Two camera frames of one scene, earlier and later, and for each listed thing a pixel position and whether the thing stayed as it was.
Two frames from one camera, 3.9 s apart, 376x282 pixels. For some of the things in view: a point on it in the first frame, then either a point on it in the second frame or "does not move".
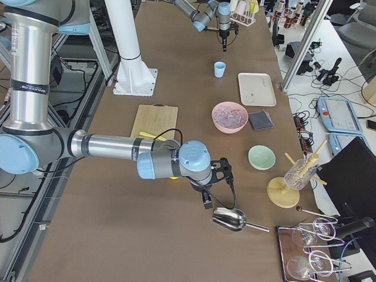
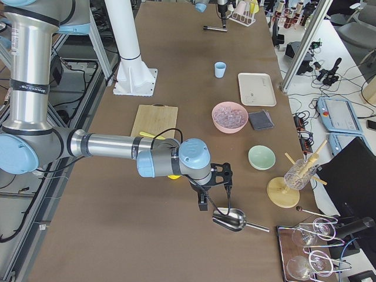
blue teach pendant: x=338 y=116 does not move
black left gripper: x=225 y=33 -> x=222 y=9
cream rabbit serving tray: x=257 y=89 does not move
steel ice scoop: x=234 y=219 does not move
